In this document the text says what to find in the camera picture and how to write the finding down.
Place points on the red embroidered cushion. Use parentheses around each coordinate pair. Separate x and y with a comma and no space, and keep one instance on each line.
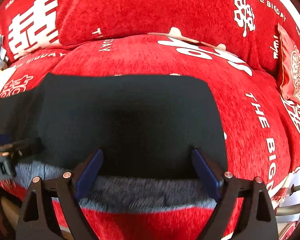
(288,79)

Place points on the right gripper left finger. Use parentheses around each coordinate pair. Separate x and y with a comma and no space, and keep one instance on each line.
(38,220)

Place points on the red wedding sofa cover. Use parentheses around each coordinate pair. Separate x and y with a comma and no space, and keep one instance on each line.
(232,45)

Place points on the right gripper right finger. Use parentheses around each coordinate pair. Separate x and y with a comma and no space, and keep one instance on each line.
(256,218)

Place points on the black pants patterned waistband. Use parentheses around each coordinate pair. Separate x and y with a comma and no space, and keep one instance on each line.
(146,126)

